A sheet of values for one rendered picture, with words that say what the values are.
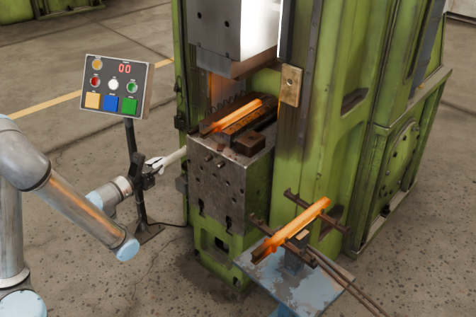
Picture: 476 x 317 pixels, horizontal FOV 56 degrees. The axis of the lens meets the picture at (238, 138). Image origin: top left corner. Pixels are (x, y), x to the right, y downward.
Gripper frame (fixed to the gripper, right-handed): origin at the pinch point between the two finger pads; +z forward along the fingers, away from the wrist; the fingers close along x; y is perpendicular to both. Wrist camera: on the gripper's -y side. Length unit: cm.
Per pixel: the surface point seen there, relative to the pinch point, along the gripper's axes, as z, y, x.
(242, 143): 33.0, 3.3, 14.9
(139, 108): 19.5, 0.4, -39.1
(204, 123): 33.5, 2.9, -9.1
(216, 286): 23, 101, 7
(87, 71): 13, -12, -70
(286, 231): 4, 5, 59
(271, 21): 53, -47, 13
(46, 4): 192, 81, -450
